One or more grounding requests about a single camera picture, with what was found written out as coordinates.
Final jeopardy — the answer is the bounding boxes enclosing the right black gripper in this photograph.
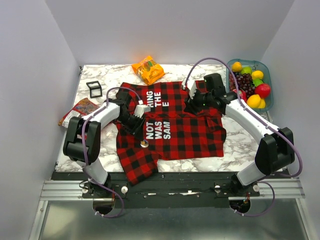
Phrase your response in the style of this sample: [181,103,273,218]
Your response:
[182,86,214,116]

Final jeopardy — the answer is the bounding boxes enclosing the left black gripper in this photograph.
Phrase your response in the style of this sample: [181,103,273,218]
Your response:
[116,112,147,142]

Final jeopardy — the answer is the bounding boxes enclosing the red black plaid shirt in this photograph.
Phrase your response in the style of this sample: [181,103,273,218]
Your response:
[116,81,227,186]

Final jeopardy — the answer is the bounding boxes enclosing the black square frame brooch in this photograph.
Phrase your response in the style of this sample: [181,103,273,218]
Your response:
[86,80,103,99]

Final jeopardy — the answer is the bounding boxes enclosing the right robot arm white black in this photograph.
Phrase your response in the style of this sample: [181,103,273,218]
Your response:
[181,73,295,196]

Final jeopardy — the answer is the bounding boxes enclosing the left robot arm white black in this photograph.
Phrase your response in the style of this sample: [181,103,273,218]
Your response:
[62,87,151,198]

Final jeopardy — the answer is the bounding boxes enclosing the red toy dragon fruit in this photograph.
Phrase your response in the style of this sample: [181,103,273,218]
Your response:
[232,89,247,103]

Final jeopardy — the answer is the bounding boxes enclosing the dark purple toy grapes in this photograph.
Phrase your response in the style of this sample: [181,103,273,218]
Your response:
[228,72,255,98]

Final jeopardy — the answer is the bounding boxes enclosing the orange yellow toy fruit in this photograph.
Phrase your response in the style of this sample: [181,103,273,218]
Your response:
[231,61,243,73]

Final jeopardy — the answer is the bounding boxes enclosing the red snack bag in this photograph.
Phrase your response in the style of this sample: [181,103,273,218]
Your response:
[58,97,99,128]

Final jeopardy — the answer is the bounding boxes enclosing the front yellow toy lemon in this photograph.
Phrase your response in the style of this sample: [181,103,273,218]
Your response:
[246,94,266,109]

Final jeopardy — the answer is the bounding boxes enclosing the yellow toy lemon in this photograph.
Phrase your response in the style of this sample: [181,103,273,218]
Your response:
[251,70,264,80]
[246,94,266,109]

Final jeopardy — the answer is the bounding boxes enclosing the orange snack bag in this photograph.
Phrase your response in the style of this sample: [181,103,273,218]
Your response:
[131,55,165,85]

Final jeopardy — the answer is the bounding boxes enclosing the green toy fruit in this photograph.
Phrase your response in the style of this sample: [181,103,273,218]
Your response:
[240,66,253,75]

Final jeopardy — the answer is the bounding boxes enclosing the red toy apple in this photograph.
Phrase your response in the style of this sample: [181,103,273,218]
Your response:
[254,83,271,99]

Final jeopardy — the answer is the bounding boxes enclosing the teal plastic fruit bin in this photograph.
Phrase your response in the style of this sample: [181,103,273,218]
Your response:
[225,58,274,114]

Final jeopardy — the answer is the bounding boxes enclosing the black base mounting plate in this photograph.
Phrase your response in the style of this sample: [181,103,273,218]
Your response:
[51,171,292,209]

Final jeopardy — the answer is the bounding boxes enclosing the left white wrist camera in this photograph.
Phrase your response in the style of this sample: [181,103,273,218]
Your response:
[133,104,151,118]

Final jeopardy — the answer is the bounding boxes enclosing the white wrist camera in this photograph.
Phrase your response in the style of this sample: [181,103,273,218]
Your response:
[181,79,198,100]
[133,104,151,118]

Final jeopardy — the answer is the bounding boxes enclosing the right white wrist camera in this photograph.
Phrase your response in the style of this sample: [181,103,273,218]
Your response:
[181,79,198,100]

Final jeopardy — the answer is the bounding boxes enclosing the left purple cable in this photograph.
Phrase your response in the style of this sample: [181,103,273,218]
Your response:
[79,86,144,218]

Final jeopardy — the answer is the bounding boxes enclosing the purple cable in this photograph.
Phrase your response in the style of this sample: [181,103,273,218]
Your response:
[183,57,303,217]
[79,86,144,218]

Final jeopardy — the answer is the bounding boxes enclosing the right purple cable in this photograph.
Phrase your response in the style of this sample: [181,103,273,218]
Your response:
[183,57,303,217]

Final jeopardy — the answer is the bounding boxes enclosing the aluminium rail frame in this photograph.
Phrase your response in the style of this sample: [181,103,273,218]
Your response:
[30,179,311,240]

